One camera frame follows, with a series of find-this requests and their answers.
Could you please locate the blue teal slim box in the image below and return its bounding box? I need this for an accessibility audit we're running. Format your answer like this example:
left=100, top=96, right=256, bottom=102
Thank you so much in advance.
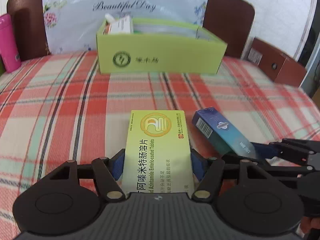
left=192, top=107, right=258, bottom=159

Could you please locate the yellow-green medicine box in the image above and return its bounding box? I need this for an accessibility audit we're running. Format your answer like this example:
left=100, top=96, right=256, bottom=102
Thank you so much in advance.
left=121, top=110, right=194, bottom=195

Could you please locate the white orange medicine box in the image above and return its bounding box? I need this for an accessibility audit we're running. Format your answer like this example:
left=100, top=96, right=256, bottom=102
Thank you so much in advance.
left=103, top=15, right=133, bottom=35

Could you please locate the white sock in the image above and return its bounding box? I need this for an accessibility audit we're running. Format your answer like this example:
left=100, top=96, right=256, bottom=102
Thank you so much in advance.
left=105, top=14, right=116, bottom=24

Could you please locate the operator hand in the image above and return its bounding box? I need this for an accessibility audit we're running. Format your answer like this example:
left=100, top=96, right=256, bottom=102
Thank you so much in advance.
left=300, top=217, right=320, bottom=239

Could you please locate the plaid bed sheet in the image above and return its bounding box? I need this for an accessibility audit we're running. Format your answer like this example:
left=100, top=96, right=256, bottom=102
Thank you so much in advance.
left=1, top=52, right=319, bottom=239

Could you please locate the brown open cardboard box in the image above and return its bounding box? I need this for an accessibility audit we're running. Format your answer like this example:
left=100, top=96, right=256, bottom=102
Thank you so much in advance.
left=247, top=37, right=306, bottom=87

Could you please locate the large green cardboard box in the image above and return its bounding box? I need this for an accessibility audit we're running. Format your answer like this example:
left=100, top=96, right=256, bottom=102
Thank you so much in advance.
left=96, top=18, right=227, bottom=74

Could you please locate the dark brown headboard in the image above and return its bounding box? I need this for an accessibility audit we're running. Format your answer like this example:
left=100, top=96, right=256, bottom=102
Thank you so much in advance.
left=6, top=0, right=255, bottom=61

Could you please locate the pink thermos bottle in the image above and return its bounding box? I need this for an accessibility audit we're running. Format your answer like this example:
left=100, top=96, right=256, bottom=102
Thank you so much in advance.
left=0, top=14, right=21, bottom=73

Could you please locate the floral pillow Beautiful Day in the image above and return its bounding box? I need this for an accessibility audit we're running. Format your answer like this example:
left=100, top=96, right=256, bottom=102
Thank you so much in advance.
left=42, top=0, right=208, bottom=54

